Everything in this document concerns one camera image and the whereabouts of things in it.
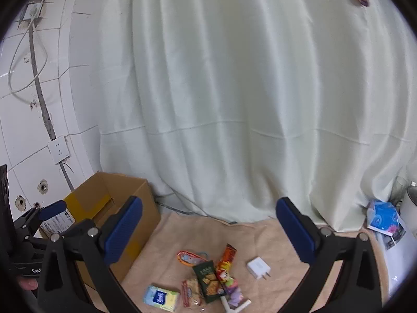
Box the white charger plug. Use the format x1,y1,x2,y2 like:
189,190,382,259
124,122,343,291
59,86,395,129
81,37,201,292
247,257,272,280

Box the printed paper sheets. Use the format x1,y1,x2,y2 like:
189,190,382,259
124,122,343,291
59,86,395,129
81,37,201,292
368,218,408,251

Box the black floor cable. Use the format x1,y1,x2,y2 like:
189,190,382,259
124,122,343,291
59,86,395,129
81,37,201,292
153,196,238,225

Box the clear drinking glass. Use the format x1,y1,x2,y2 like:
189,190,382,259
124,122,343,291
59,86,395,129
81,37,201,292
391,176,409,206

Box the pink hat figure toy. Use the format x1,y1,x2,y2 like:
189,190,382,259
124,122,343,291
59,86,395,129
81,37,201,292
217,267,245,304

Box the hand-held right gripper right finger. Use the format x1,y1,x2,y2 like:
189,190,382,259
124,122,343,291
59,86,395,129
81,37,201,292
275,196,384,313

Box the green cracker packet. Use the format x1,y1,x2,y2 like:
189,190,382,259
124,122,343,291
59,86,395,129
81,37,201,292
192,260,224,304

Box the grey wall junction box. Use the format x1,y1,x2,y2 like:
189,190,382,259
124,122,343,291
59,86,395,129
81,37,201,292
18,2,44,27

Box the white wall socket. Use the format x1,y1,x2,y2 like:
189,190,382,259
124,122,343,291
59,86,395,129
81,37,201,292
47,136,70,164

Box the white plastic hook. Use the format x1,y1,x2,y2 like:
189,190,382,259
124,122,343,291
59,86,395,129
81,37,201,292
220,295,252,313

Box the person's left hand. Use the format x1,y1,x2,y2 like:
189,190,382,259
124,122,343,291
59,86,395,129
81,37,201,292
16,275,39,291

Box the brown cardboard box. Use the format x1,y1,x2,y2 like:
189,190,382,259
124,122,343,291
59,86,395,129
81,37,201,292
38,171,161,297

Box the clear snack packet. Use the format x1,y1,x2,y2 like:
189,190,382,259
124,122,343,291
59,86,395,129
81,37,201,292
181,277,204,309

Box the orange snack bar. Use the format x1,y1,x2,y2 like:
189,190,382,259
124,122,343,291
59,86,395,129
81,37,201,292
215,243,237,274

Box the white kettle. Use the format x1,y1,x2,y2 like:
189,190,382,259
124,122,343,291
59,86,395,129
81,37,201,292
400,183,417,238

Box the orange beaded strap keychain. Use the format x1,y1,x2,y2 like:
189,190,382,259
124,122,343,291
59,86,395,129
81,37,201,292
177,250,209,267

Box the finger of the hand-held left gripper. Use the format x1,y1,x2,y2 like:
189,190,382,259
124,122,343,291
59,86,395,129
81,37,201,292
13,200,68,245

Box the white wall cable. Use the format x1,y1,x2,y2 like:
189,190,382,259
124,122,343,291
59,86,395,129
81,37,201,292
8,0,53,101

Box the white curtain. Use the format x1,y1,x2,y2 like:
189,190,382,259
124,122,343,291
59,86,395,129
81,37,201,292
89,0,417,235

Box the yellow and blue tissue pack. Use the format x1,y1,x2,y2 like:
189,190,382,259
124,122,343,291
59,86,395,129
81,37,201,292
143,285,181,312

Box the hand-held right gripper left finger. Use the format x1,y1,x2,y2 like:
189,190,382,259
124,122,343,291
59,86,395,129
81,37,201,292
37,196,143,313

